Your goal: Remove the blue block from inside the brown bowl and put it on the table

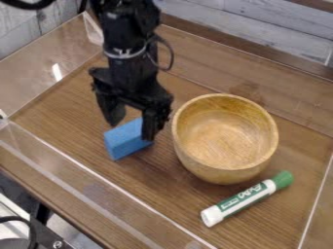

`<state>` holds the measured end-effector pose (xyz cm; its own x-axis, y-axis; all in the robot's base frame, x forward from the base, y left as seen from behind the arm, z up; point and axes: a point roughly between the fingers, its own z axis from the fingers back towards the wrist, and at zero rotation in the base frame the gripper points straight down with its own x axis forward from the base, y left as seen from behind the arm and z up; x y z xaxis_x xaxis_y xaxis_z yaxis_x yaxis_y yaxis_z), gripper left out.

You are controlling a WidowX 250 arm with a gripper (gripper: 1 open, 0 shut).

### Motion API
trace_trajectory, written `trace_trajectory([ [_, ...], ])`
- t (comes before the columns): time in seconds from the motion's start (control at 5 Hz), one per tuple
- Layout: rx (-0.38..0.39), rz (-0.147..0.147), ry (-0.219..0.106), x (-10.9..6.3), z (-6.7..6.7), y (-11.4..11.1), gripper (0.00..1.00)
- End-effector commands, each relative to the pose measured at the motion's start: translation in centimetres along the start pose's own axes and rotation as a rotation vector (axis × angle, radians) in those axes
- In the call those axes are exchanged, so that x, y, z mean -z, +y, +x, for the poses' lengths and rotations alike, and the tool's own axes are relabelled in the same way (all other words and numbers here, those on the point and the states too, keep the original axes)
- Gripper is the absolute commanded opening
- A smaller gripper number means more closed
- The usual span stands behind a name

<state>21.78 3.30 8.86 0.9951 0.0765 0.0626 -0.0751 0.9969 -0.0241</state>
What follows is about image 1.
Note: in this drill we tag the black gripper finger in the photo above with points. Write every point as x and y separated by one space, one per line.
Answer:
111 107
155 117

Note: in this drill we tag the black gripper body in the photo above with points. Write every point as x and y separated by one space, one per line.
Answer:
130 79

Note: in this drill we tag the blue rectangular block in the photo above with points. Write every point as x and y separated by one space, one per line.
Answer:
123 139

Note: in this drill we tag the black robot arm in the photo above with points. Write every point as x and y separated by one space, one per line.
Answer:
128 23

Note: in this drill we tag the brown wooden bowl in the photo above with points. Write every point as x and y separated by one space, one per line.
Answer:
225 138

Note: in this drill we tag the green and white marker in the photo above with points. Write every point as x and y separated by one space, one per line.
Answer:
234 204

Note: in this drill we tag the clear acrylic corner bracket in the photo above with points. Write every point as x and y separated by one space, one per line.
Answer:
92 30

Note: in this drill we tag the black metal table frame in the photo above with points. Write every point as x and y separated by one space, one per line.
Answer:
47 239

